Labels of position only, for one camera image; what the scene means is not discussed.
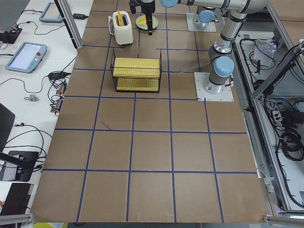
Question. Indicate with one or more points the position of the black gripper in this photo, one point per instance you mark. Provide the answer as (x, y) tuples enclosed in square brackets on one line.
[(147, 9)]

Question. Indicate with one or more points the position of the cream white toaster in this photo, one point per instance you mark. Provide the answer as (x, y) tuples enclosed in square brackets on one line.
[(123, 35)]

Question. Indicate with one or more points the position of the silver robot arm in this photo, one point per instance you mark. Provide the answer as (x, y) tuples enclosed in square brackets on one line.
[(222, 65), (206, 15)]

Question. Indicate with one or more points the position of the yellow bread slice in toaster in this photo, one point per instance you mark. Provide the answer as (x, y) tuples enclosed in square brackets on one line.
[(119, 18)]

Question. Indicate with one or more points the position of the light green plate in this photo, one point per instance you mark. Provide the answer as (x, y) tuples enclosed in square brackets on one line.
[(155, 22)]

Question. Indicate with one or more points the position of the yellow food on plate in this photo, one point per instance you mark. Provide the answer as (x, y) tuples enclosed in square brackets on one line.
[(142, 22)]

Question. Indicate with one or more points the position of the yellow block in rack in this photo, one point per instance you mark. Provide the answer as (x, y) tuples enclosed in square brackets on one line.
[(136, 69)]

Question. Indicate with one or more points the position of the black power adapter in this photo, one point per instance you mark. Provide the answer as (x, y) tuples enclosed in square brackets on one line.
[(79, 16)]

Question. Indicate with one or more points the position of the far blue teach pendant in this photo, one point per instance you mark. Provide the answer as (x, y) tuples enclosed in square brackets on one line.
[(51, 14)]

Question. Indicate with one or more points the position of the blue teach pendant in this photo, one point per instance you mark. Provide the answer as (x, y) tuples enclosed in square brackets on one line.
[(27, 58), (51, 14)]

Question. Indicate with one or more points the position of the small circuit board upper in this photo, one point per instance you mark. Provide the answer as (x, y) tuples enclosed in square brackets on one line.
[(61, 88)]

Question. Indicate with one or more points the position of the small circuit board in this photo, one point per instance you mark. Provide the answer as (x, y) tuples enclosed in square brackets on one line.
[(56, 106), (61, 88)]

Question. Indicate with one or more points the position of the white crumpled paper bag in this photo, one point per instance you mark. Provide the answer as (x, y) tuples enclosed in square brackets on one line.
[(264, 51)]

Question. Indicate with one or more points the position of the small circuit board lower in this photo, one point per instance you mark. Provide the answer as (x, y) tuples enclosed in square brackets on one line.
[(56, 106)]

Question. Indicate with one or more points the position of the near blue teach pendant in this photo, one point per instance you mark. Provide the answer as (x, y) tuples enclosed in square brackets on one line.
[(27, 58)]

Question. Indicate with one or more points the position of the black box with red button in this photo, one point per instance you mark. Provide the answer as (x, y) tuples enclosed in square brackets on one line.
[(9, 37)]

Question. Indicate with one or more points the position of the small metal clamp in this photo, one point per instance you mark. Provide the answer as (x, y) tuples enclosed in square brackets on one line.
[(31, 98)]

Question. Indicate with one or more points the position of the black monitor edge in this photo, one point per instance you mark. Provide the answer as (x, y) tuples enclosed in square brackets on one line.
[(7, 119)]

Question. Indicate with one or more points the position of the black monitor stand base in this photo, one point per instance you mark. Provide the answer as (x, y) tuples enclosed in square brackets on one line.
[(18, 165)]

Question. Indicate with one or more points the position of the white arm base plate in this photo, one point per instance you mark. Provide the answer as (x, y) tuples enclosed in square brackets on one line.
[(190, 22), (209, 92)]

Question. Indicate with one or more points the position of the aluminium frame post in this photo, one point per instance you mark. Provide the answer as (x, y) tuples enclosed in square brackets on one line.
[(66, 14)]

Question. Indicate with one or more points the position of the aluminium side frame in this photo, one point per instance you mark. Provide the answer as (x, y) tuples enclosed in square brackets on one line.
[(274, 107)]

